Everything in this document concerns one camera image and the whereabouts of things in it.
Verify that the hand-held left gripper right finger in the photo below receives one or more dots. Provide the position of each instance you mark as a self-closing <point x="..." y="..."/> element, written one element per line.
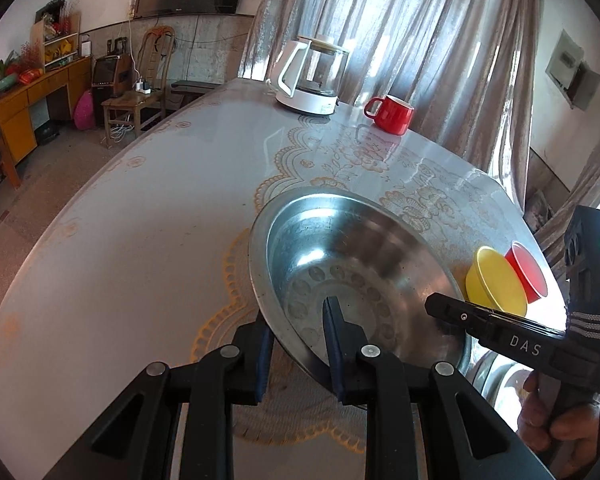
<point x="334" y="350"/>

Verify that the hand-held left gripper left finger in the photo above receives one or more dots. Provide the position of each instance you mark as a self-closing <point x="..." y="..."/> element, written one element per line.
<point x="266" y="360"/>

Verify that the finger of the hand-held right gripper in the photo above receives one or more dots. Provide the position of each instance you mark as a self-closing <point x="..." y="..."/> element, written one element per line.
<point x="455" y="312"/>

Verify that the yellow plastic bowl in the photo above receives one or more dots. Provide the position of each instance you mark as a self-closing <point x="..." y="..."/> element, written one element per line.
<point x="490" y="280"/>

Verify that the red plastic bowl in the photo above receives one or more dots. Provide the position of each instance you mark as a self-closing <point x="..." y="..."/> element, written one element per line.
<point x="530" y="270"/>

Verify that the stainless steel bowl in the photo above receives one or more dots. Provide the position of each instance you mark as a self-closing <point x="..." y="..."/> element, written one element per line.
<point x="350" y="250"/>

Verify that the person's right hand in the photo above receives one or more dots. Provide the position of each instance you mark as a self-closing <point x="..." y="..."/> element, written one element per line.
<point x="575" y="425"/>

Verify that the grey sack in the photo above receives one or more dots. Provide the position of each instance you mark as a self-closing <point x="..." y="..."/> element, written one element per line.
<point x="540" y="210"/>

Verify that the red mug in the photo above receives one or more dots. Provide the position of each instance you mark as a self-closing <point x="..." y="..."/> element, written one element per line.
<point x="392" y="115"/>

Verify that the white glass electric kettle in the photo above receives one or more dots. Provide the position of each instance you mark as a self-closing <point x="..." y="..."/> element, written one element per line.
<point x="310" y="95"/>

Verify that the beige sheer window curtain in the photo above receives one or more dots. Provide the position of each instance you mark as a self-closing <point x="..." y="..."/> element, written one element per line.
<point x="405" y="35"/>

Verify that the wooden chair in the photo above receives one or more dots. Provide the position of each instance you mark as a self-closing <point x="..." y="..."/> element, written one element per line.
<point x="130" y="105"/>

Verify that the white power strip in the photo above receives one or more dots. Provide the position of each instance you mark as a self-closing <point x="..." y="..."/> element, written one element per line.
<point x="144" y="86"/>

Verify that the pink bag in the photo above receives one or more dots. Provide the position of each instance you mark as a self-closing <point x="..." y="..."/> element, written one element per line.
<point x="83" y="110"/>

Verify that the dark speaker box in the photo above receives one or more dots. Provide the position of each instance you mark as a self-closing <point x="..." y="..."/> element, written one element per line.
<point x="107" y="80"/>

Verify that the orange wooden desk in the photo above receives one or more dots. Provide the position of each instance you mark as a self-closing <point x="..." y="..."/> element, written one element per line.
<point x="15" y="115"/>

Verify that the white small sign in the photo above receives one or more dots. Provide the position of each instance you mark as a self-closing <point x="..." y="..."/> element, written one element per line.
<point x="86" y="46"/>

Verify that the red box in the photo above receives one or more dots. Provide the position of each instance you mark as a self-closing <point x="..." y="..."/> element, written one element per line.
<point x="30" y="76"/>

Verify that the small wooden shelf unit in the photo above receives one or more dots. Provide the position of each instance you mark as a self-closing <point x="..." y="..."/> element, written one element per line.
<point x="57" y="40"/>

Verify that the potted green plant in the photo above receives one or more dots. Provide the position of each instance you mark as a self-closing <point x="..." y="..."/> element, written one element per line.
<point x="5" y="80"/>

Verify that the grey wall electrical panel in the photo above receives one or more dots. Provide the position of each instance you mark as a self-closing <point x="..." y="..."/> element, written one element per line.
<point x="575" y="70"/>

